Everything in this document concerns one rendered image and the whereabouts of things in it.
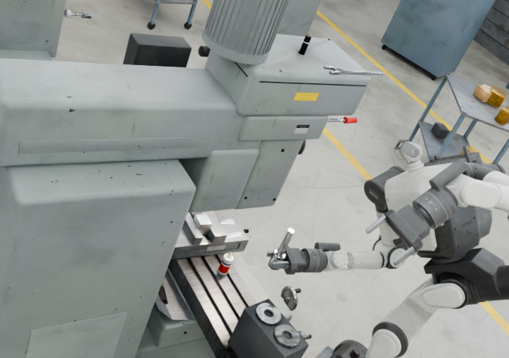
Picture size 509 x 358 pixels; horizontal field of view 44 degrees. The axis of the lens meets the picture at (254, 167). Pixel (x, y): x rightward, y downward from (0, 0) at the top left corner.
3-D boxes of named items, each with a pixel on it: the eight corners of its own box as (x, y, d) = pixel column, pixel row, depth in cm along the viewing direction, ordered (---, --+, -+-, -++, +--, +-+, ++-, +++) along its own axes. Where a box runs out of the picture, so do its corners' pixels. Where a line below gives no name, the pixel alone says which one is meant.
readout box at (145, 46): (167, 85, 229) (182, 34, 218) (176, 100, 223) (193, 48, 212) (115, 84, 217) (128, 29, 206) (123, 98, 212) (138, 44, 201)
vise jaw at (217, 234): (210, 216, 264) (213, 210, 262) (224, 242, 255) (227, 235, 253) (198, 218, 261) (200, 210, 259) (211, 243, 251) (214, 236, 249)
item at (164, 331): (228, 265, 285) (236, 246, 279) (265, 325, 263) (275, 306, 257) (125, 281, 256) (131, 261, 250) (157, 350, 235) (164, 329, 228)
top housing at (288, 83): (313, 76, 226) (332, 35, 217) (355, 118, 210) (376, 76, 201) (200, 70, 199) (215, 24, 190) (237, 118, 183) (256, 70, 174)
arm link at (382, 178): (392, 197, 246) (386, 166, 241) (409, 202, 239) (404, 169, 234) (370, 210, 241) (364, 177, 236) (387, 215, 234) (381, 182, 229)
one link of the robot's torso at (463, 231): (448, 235, 242) (420, 147, 240) (523, 235, 213) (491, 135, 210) (394, 265, 229) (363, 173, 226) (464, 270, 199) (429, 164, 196)
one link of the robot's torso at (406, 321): (406, 345, 250) (490, 285, 222) (387, 368, 237) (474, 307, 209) (379, 315, 254) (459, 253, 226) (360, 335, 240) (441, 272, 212)
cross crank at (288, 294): (285, 295, 305) (295, 279, 299) (298, 314, 298) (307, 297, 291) (259, 301, 296) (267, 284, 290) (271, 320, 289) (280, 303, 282)
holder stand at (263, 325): (251, 331, 231) (270, 295, 220) (289, 378, 219) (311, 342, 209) (226, 343, 223) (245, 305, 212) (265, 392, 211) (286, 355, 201)
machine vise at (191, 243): (229, 227, 275) (237, 208, 269) (244, 251, 265) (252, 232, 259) (155, 233, 256) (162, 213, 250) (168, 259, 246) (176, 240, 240)
